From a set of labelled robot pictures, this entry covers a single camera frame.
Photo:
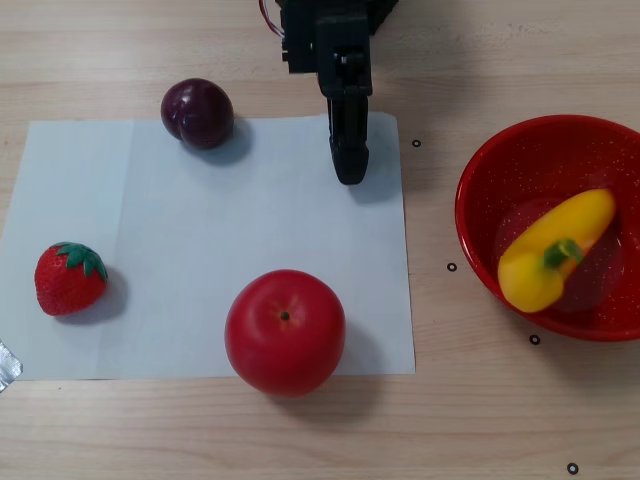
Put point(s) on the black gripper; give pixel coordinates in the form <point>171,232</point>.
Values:
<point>346,75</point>

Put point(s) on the yellow toy banana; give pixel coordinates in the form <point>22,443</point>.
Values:
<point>530,285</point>

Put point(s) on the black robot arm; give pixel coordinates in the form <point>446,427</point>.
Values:
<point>384,12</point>

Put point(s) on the red speckled bowl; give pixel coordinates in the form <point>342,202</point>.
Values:
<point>480,200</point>

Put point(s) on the purple toy plum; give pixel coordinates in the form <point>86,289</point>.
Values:
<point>197,112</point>

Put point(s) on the white paper sheet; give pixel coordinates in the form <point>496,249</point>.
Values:
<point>200,225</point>

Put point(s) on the red toy apple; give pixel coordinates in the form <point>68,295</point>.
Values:
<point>285,335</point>

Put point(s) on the red toy strawberry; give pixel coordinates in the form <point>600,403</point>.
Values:
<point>67,285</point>

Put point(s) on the grey duct tape piece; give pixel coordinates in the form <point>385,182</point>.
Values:
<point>7,367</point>

